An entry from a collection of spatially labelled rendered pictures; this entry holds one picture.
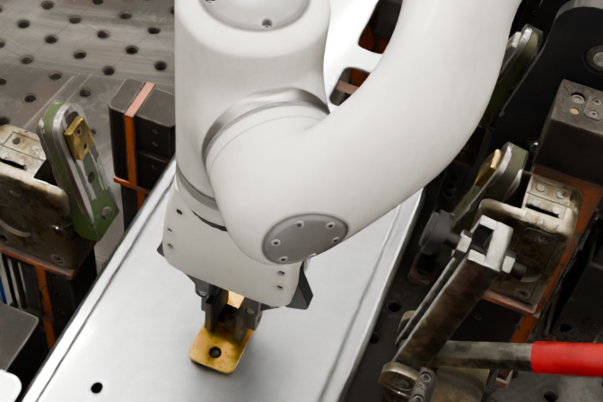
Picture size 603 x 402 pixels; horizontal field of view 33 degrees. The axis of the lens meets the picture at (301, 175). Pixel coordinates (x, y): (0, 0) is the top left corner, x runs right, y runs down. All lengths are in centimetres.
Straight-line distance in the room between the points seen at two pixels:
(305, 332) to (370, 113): 36
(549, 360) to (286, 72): 28
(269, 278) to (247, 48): 22
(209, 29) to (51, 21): 97
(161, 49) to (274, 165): 94
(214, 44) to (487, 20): 14
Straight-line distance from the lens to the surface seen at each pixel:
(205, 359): 80
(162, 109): 97
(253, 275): 70
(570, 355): 69
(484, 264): 62
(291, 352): 81
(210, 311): 78
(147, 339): 81
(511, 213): 84
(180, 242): 71
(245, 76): 53
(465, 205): 87
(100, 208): 87
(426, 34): 50
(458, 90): 52
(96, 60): 143
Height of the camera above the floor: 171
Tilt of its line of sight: 51 degrees down
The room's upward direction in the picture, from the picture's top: 8 degrees clockwise
